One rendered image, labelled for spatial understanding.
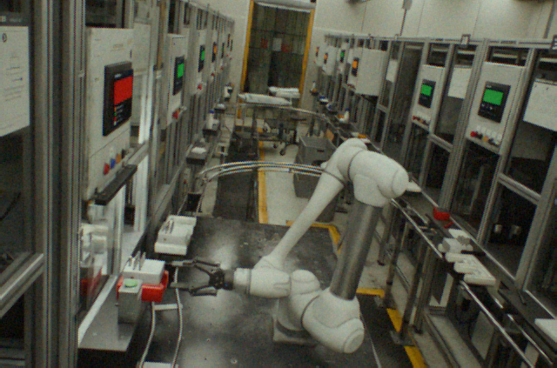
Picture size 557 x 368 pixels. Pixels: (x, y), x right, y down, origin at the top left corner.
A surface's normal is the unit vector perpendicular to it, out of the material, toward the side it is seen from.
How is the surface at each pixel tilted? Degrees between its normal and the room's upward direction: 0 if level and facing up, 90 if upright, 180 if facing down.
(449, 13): 90
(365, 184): 86
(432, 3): 90
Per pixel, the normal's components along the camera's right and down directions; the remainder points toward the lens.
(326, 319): -0.65, -0.11
